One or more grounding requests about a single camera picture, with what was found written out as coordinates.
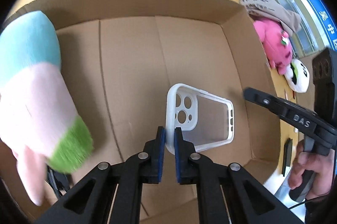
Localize white clear phone case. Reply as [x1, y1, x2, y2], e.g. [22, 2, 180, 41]
[165, 84, 234, 154]

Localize pastel caterpillar plush toy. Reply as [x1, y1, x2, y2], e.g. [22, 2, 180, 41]
[1, 11, 93, 206]

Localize person's right hand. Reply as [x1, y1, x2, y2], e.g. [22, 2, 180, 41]
[287, 139, 337, 200]

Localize black tablet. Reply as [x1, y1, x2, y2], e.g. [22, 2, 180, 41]
[282, 138, 293, 177]

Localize white panda plush toy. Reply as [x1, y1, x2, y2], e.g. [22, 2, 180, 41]
[284, 59, 310, 93]

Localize black sunglasses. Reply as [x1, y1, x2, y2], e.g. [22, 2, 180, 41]
[46, 166, 73, 200]

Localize pink plush toy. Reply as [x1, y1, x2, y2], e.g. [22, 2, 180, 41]
[253, 18, 293, 75]

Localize beige printed cloth bag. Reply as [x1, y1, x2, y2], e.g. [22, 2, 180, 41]
[240, 0, 302, 36]

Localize large cardboard box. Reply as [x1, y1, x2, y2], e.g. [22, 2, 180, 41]
[1, 0, 280, 223]

